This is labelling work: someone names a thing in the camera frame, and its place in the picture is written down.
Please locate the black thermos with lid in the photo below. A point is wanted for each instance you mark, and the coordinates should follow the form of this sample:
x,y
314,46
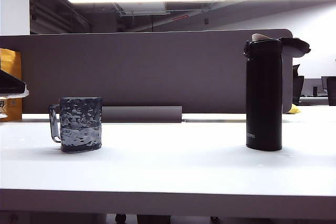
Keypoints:
x,y
263,98

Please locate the grey desk divider panel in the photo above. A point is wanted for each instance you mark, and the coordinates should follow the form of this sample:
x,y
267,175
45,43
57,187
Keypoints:
x,y
157,72

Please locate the red ceiling sign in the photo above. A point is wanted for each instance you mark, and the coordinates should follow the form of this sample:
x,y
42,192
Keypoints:
x,y
180,18

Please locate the small yellow object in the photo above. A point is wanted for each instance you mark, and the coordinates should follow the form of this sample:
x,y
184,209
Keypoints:
x,y
295,109

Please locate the black office chair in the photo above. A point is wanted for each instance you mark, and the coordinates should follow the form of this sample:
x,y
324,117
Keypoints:
x,y
298,85

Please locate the yellow paper bag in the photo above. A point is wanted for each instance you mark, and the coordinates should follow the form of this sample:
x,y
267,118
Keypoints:
x,y
11,60

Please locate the dark computer monitor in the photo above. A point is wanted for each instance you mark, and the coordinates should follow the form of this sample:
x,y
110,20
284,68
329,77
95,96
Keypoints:
x,y
330,85

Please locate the clear plastic packet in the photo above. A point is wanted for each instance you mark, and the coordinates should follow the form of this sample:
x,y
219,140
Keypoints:
x,y
2,108

